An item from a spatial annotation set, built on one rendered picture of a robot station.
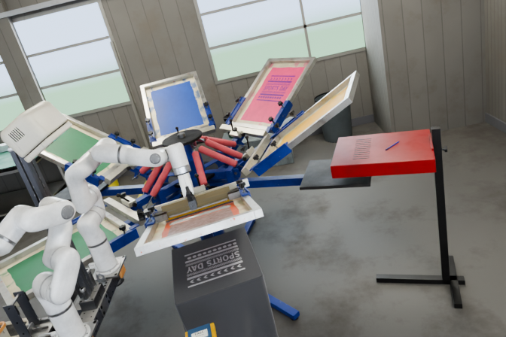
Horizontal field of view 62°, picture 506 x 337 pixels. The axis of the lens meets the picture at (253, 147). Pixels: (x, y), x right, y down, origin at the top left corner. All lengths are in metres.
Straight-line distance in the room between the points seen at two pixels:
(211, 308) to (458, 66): 4.36
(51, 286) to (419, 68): 4.68
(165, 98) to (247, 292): 2.54
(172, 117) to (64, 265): 2.57
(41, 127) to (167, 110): 2.56
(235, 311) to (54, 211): 1.04
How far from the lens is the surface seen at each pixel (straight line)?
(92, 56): 6.20
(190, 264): 2.38
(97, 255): 2.19
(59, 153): 3.70
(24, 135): 1.68
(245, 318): 2.29
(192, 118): 4.00
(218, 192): 2.46
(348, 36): 5.98
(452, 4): 5.50
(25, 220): 1.62
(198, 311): 2.20
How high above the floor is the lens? 2.28
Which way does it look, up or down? 21 degrees down
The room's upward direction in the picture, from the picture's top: 14 degrees counter-clockwise
